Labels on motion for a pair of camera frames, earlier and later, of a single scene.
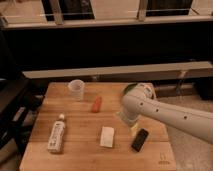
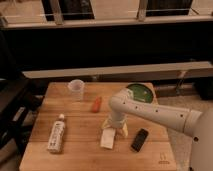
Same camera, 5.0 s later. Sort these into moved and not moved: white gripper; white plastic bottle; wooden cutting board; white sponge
Moved: white gripper
Not moved: wooden cutting board; white sponge; white plastic bottle
